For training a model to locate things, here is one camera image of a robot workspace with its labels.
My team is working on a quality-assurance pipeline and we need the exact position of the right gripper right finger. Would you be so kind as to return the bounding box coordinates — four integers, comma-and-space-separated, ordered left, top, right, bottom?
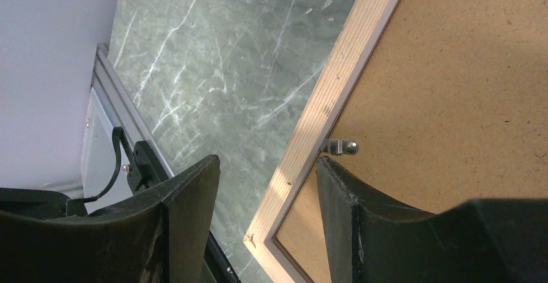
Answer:
316, 156, 547, 282

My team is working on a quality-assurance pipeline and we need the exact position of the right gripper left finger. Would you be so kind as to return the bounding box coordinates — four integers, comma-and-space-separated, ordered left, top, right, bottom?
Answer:
1, 154, 220, 282

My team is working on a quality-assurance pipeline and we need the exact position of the brown backing board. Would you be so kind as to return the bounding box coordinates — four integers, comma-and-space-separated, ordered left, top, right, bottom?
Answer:
273, 0, 548, 283

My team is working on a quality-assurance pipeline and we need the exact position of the white wooden picture frame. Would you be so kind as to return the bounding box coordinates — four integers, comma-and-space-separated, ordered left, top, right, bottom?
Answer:
243, 0, 399, 282

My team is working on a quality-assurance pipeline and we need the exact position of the aluminium extrusion rail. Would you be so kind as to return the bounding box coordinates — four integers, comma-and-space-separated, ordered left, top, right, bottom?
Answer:
81, 43, 174, 197

